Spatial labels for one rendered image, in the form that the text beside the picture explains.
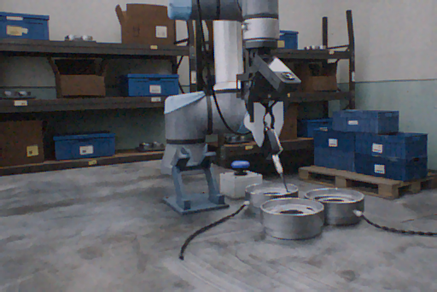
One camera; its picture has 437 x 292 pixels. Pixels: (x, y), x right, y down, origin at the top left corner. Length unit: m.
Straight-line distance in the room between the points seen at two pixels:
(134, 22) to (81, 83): 0.76
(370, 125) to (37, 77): 3.30
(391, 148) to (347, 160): 0.58
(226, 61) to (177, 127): 0.24
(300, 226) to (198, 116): 0.63
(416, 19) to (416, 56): 0.42
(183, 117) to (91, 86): 2.97
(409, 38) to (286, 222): 4.89
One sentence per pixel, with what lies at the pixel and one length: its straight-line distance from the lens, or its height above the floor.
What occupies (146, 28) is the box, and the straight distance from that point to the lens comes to 4.37.
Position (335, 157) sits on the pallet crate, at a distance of 4.94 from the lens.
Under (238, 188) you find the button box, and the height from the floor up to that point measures 0.82.
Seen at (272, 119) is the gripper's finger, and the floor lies 0.97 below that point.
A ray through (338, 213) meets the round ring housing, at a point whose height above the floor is 0.82.
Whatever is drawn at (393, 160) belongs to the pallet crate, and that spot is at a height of 0.33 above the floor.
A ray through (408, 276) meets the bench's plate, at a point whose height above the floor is 0.80.
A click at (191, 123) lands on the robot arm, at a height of 0.94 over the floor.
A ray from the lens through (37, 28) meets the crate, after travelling 4.21.
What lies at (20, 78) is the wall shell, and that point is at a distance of 4.66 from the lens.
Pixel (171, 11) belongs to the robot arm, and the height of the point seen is 1.20.
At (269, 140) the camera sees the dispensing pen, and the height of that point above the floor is 0.93.
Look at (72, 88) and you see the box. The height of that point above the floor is 1.09.
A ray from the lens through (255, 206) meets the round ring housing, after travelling 0.83.
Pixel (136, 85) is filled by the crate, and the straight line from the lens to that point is 4.31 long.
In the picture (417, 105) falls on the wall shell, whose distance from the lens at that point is 5.37.
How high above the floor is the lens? 1.03
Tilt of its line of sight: 3 degrees down
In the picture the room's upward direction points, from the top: 1 degrees counter-clockwise
